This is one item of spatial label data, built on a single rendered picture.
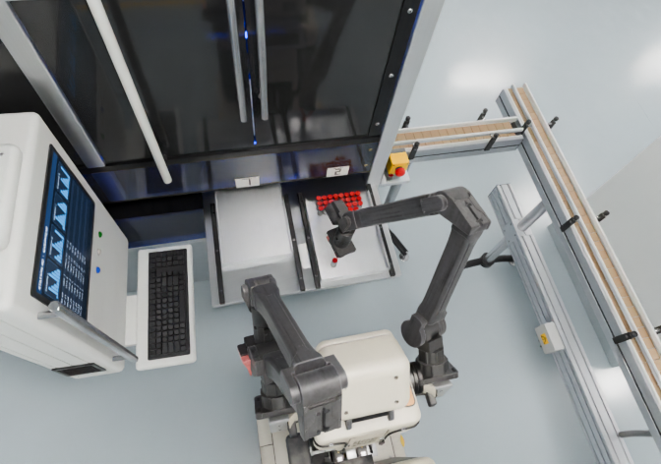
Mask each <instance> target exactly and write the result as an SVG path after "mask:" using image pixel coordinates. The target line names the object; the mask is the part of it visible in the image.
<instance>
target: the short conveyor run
mask: <svg viewBox="0 0 661 464"><path fill-rule="evenodd" d="M487 112H488V109H487V108H484V109H483V112H481V114H480V115H479V117H478V119H477V120H476V121H468V122H459V123H449V124H441V125H432V126H422V127H413V128H409V127H408V125H409V122H410V119H411V118H410V116H406V118H405V120H404V122H403V125H402V127H401V129H399V130H398V133H397V135H396V138H395V141H394V144H393V147H392V149H397V148H405V150H406V154H407V157H408V160H409V163H413V162H421V161H430V160H438V159H446V158H455V157H463V156H471V155H479V154H487V153H496V152H504V151H512V150H516V149H517V148H518V147H519V145H520V144H521V143H522V141H523V136H522V134H521V133H520V132H522V131H523V128H518V127H517V125H516V123H515V121H516V120H517V118H518V117H517V116H515V117H506V118H497V119H487V120H486V119H485V116H486V114H487Z"/></svg>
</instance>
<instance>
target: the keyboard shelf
mask: <svg viewBox="0 0 661 464"><path fill-rule="evenodd" d="M179 249H187V262H188V292H189V323H190V355H184V356H177V357H170V358H164V359H157V360H151V361H149V360H148V319H149V253H153V252H162V251H171V250H179ZM135 345H136V355H137V356H138V357H139V360H138V362H137V363H136V369H137V370H138V371H144V370H150V369H157V368H163V367H170V366H176V365H183V364H189V363H194V362H196V359H197V357H196V331H195V305H194V279H193V253H192V246H191V245H180V246H171V247H163V248H154V249H145V250H139V251H138V288H137V295H134V296H127V303H126V334H125V347H128V346H135Z"/></svg>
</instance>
